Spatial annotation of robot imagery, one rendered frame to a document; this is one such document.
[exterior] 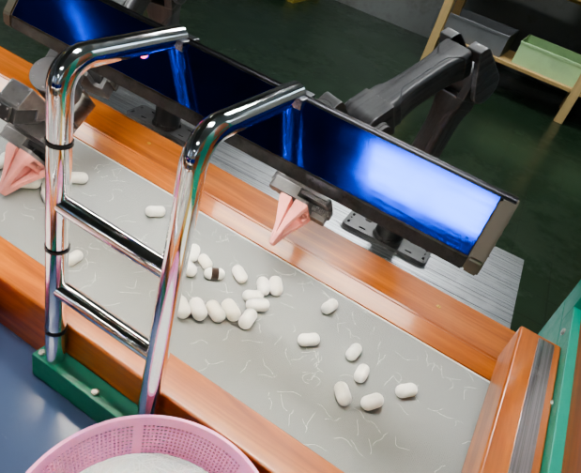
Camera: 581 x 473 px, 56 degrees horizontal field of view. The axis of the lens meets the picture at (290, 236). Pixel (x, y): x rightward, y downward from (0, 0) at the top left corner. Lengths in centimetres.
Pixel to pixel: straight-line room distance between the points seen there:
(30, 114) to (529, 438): 79
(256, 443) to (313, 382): 15
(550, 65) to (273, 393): 467
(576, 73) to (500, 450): 466
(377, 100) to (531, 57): 432
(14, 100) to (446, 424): 76
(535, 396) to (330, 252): 40
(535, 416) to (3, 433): 62
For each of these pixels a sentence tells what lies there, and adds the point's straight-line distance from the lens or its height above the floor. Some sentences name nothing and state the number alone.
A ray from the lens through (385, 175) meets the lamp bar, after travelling 53.
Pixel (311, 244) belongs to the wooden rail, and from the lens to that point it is 95.
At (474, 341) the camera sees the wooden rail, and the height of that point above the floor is 76.
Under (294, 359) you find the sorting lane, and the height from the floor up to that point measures 74.
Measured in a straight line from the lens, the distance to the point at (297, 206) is 83.
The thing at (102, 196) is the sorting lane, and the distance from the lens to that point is 100.
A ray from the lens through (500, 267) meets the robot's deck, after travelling 133.
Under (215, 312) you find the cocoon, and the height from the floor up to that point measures 76.
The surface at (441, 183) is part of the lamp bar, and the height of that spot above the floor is 110.
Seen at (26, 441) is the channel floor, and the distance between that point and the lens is 75.
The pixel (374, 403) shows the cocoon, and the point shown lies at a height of 76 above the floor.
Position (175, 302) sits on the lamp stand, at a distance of 54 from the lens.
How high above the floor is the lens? 131
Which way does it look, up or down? 35 degrees down
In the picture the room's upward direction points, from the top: 19 degrees clockwise
